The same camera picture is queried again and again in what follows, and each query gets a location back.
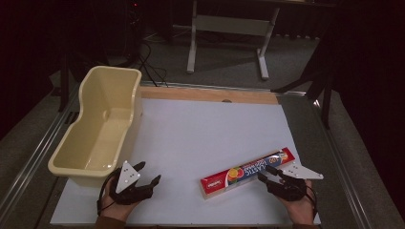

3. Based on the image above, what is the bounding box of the black tripod stand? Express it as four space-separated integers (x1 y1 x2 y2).
270 18 338 130

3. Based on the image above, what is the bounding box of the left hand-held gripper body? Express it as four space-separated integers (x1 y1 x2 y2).
109 160 155 206

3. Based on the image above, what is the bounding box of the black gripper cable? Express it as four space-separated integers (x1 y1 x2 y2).
306 185 319 220
96 171 119 217

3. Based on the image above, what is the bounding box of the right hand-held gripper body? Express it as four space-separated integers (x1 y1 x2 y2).
266 161 325 202

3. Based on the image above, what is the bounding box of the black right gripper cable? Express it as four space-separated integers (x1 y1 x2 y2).
306 185 319 220

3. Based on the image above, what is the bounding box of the person's right hand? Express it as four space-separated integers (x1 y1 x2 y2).
277 179 317 226

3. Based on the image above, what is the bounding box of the wooden board strip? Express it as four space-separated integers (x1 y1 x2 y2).
139 86 280 106

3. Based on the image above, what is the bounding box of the long red plastic wrap box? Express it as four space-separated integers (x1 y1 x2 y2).
200 146 296 200

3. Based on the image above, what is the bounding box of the dark stand with cables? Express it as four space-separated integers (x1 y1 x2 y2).
125 0 146 65

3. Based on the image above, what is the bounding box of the person's left hand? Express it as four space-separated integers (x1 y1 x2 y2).
98 182 141 222

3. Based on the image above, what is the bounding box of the black cable on floor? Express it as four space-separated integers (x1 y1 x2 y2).
135 41 170 89

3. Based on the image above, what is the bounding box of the white metal stand frame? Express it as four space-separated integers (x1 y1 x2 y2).
185 0 281 81

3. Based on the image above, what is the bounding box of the cream plastic tub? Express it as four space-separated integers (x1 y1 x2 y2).
47 65 143 188

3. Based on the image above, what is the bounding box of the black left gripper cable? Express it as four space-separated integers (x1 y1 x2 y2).
96 171 119 217

